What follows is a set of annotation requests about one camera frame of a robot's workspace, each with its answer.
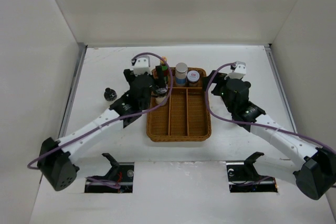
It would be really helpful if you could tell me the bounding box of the clear jar grey lid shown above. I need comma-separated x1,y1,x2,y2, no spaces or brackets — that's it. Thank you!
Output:
154,87,168,106

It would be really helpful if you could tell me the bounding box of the white bead jar silver lid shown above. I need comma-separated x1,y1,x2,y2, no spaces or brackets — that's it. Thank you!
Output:
175,62,188,87

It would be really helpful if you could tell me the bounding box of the red sauce bottle yellow cap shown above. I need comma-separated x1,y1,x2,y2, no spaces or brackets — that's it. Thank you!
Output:
160,57,169,83

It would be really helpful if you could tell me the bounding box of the white bottle black cap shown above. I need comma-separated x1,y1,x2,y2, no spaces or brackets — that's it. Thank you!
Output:
103,88,117,102

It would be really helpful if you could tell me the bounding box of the brown spice jar red label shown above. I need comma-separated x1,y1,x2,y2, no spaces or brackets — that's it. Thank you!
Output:
187,70,200,87

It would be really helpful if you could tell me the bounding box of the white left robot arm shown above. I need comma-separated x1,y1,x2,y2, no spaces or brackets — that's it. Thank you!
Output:
37,66,168,191

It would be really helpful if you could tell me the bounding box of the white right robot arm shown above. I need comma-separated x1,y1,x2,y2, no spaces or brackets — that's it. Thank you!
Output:
202,70,335,200

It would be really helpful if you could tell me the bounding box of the brown wicker divided tray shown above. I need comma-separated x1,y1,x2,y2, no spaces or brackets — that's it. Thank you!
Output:
146,79,212,142

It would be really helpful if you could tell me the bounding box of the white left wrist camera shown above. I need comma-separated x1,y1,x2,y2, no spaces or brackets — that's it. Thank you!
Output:
132,55,151,76

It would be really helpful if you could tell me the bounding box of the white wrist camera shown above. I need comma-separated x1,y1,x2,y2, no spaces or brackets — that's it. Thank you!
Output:
132,55,151,76
227,61,247,80

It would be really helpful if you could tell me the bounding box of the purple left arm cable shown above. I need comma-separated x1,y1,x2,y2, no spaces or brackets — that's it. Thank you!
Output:
27,52,174,189

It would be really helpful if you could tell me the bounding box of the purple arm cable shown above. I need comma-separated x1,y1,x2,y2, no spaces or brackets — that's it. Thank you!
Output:
203,62,336,156
27,52,174,189

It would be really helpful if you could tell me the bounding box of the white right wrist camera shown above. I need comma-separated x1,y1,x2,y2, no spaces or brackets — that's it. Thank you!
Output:
227,61,247,80

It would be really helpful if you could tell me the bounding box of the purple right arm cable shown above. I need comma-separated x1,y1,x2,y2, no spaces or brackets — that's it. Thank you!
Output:
203,62,336,156

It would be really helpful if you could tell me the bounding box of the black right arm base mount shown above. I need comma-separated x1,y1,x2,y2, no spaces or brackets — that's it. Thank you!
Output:
226,152,278,193

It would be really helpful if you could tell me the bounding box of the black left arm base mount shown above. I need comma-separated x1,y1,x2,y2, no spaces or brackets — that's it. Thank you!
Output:
84,153,135,194

